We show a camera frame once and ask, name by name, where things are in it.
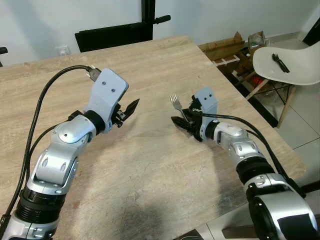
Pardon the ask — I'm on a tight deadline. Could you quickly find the black floor mat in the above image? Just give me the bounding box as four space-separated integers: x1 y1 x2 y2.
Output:
220 70 279 129

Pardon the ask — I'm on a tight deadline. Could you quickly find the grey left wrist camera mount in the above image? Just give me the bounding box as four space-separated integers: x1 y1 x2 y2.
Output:
83 68 130 121

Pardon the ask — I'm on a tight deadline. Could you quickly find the silver metal fork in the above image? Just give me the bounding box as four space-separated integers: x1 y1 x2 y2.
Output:
170 94 189 124

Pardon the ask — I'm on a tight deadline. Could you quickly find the black flat panel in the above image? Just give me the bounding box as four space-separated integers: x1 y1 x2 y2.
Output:
75 21 154 53

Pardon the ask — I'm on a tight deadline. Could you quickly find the dark cabinet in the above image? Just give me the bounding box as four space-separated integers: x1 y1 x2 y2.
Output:
301 17 320 47

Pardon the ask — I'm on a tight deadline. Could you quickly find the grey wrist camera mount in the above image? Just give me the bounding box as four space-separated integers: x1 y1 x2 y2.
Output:
194 86 219 126
83 68 130 121

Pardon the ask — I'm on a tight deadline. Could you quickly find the black pole with handle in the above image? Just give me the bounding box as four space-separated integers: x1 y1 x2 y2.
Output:
141 0 172 28

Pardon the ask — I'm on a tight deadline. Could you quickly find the clear glass jar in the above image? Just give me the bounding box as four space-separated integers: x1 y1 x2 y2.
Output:
247 31 269 51

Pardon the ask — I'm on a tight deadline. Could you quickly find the small red object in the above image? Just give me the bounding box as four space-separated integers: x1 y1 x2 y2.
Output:
251 75 265 88

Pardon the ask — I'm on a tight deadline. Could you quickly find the white chair with wooden legs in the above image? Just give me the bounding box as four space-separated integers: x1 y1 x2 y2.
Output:
245 41 320 129

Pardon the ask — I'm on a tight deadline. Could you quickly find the brown wooden crate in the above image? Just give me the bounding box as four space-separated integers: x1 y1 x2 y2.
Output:
198 31 266 101

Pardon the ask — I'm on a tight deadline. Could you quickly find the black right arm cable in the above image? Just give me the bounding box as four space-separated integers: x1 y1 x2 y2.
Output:
192 113 307 198

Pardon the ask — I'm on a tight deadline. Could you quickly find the white wall socket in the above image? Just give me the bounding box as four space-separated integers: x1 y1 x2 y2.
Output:
56 45 71 57

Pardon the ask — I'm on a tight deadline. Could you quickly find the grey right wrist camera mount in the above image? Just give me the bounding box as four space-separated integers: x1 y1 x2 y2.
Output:
194 86 219 126

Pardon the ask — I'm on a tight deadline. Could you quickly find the black utensil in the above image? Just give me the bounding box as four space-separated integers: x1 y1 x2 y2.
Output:
272 53 290 74

